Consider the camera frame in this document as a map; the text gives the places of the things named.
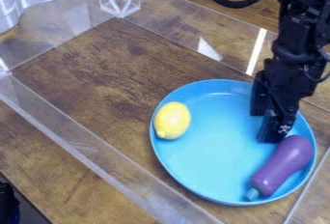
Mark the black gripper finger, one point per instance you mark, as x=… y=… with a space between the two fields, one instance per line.
x=261 y=102
x=276 y=127

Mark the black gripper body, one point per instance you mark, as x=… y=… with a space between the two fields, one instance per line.
x=292 y=75

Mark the purple toy eggplant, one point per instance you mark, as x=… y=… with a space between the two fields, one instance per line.
x=292 y=156

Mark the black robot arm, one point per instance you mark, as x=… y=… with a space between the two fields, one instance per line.
x=304 y=26

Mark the blue round tray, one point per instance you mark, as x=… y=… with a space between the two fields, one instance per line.
x=214 y=158

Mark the yellow toy lemon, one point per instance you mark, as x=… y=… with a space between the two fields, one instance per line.
x=173 y=120

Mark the clear acrylic enclosure wall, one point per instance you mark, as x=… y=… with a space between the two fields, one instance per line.
x=88 y=65

